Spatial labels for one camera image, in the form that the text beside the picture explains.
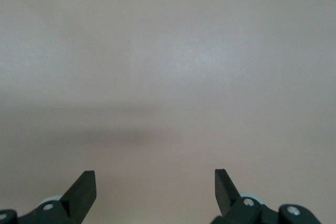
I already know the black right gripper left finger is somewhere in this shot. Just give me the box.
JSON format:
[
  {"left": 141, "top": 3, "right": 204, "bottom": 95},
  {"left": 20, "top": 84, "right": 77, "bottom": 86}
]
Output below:
[{"left": 0, "top": 170, "right": 97, "bottom": 224}]

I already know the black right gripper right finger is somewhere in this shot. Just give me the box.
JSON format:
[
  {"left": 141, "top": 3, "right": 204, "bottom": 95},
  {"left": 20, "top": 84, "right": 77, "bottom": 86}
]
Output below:
[{"left": 211, "top": 168, "right": 322, "bottom": 224}]

